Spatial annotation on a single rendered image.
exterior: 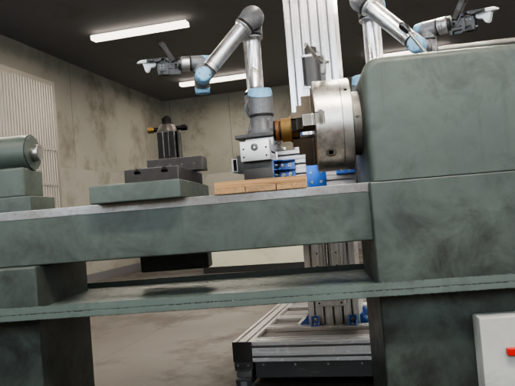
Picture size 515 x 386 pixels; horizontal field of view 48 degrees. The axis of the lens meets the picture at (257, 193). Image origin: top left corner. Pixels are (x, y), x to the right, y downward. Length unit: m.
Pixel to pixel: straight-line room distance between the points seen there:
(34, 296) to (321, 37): 1.78
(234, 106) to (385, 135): 9.32
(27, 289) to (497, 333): 1.47
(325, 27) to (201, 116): 8.43
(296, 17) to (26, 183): 1.55
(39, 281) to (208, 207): 0.61
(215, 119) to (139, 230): 9.28
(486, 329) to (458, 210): 0.36
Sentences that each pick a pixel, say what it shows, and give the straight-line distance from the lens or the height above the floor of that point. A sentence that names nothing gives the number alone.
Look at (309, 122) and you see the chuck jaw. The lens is 1.93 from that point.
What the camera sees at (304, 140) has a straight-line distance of 2.06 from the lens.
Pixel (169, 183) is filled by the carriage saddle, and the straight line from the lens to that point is 1.87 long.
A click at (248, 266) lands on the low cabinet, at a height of 0.07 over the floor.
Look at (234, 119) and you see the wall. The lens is 11.07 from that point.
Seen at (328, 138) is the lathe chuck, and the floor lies 1.02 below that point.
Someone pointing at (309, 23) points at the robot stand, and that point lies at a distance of 3.01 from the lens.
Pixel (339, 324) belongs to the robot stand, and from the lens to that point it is 2.90.
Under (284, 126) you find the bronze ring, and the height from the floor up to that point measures 1.08.
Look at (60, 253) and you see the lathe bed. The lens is 2.05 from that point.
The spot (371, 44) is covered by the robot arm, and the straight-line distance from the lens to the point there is 2.89.
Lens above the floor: 0.80
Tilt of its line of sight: 2 degrees up
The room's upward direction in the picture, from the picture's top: 5 degrees counter-clockwise
